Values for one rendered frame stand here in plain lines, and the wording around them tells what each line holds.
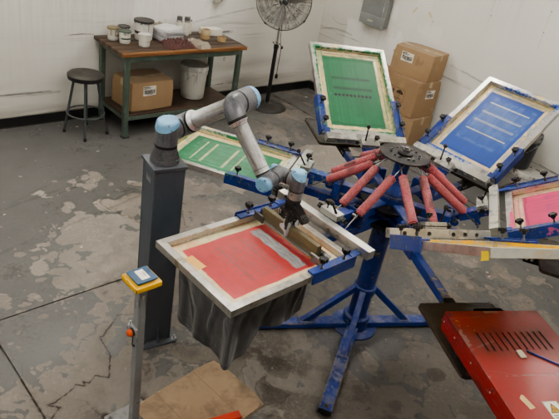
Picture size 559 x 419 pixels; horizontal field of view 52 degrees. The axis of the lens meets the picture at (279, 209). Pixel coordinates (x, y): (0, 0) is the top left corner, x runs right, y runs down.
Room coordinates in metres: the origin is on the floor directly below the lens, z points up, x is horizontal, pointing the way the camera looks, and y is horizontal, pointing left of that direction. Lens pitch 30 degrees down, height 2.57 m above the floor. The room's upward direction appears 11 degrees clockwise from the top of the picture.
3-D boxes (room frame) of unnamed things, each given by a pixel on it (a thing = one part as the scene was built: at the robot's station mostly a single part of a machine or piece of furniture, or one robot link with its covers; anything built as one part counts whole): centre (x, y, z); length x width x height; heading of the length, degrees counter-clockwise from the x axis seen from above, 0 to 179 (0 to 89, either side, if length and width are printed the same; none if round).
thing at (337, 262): (2.32, -0.30, 0.98); 0.30 x 0.05 x 0.07; 137
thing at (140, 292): (1.99, 0.53, 0.48); 0.22 x 0.22 x 0.96; 47
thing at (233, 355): (2.15, -0.05, 0.74); 0.46 x 0.04 x 0.42; 137
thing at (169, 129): (2.66, 0.63, 1.37); 0.13 x 0.12 x 0.14; 156
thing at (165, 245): (2.33, 0.06, 0.97); 0.79 x 0.58 x 0.04; 137
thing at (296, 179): (2.50, -0.06, 1.31); 0.09 x 0.08 x 0.11; 66
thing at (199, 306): (2.11, 0.26, 0.74); 0.45 x 0.03 x 0.43; 47
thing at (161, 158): (2.65, 0.63, 1.25); 0.15 x 0.15 x 0.10
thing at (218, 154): (3.30, 0.23, 1.05); 1.08 x 0.61 x 0.23; 77
